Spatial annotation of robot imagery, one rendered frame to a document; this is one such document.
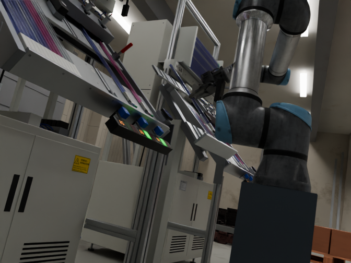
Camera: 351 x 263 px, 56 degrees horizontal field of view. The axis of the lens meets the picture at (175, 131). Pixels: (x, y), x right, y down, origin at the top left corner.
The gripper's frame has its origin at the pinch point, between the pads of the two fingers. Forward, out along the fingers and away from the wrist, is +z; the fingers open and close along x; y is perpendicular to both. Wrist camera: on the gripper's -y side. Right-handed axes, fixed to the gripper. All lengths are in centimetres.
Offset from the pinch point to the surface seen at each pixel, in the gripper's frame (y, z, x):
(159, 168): -38.2, 10.5, 27.7
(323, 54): 177, -80, -349
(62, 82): -29, 0, 83
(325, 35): 172, -89, -294
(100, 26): 26, 14, 45
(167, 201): -44, 26, 1
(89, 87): -28, -2, 75
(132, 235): -59, 28, 28
